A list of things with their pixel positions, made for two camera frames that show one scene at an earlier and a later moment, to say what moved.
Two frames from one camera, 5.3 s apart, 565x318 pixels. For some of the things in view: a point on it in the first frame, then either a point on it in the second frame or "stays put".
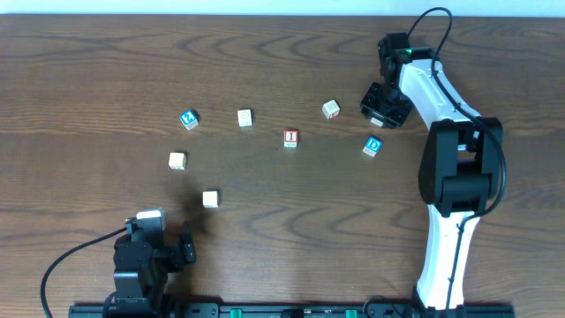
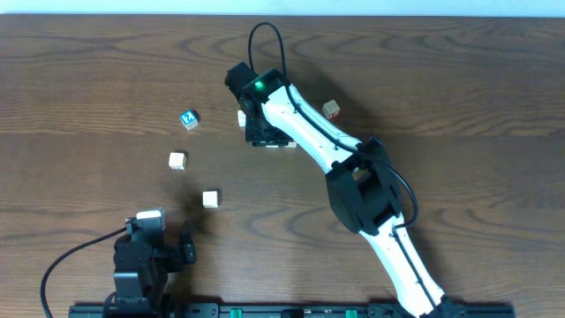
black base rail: (292, 310) stays put
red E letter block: (331, 109) stays put
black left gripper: (177, 255) stays put
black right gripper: (384, 110) → (268, 138)
